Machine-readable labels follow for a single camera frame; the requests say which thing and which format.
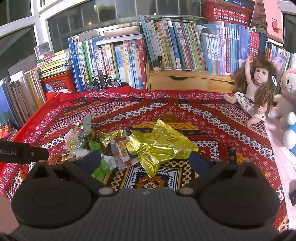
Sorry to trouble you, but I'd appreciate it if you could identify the brown haired doll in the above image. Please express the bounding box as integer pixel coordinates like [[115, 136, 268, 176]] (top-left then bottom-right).
[[224, 56, 277, 128]]

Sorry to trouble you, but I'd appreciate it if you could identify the red plastic crate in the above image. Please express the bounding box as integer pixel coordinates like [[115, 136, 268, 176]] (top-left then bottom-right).
[[41, 70, 77, 93]]

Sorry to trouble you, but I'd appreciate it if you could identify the large gold foil wrapper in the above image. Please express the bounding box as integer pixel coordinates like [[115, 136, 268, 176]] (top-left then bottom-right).
[[125, 119, 198, 177]]

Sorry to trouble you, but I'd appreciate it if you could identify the blue white plush toy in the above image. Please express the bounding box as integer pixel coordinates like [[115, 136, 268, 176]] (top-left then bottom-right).
[[283, 112, 296, 155]]

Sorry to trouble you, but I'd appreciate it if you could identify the green plastic wrapper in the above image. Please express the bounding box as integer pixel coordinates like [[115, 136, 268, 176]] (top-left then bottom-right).
[[89, 141, 110, 182]]

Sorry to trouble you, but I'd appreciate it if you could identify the white plush bunny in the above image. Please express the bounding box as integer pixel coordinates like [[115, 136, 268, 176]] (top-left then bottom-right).
[[270, 68, 295, 127]]

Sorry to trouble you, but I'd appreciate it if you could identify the red basket on books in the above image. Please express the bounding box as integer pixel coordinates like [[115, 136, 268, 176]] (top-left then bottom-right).
[[201, 1, 251, 27]]

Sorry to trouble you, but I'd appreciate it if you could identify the red patterned tablecloth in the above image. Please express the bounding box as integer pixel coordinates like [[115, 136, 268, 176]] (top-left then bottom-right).
[[14, 87, 289, 232]]

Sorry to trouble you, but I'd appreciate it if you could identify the wooden drawer shelf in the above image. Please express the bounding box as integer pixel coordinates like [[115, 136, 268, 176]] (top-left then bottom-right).
[[145, 62, 234, 93]]

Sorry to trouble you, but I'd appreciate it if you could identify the miniature black bicycle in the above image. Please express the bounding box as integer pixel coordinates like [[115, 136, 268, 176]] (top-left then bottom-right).
[[85, 71, 121, 91]]

